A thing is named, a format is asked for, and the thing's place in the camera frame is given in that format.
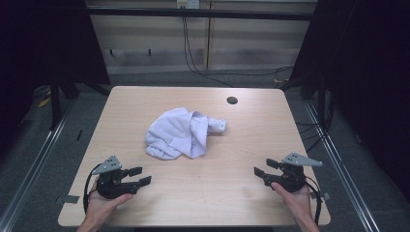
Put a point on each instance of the person's right hand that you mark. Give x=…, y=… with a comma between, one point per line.
x=299, y=203

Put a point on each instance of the person's left hand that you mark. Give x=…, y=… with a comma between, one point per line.
x=101, y=208

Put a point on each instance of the white patterned towel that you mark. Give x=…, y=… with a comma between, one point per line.
x=180, y=133

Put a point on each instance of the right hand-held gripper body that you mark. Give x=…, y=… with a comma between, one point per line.
x=291, y=179

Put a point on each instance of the black metal stand post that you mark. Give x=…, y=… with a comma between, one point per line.
x=55, y=103
x=321, y=100

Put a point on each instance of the white wall socket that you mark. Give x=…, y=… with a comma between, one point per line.
x=188, y=3

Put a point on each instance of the black curtain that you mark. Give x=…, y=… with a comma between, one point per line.
x=370, y=80
x=38, y=42

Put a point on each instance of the yellow object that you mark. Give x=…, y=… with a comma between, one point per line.
x=44, y=102

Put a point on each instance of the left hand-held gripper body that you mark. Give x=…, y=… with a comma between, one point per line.
x=108, y=165

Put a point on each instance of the black horizontal frame bar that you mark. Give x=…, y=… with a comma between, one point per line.
x=199, y=13

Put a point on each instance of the aluminium floor rail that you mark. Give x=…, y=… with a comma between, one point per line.
x=341, y=167
x=35, y=161

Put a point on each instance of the grey tape strip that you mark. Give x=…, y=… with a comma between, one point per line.
x=71, y=199
x=326, y=196

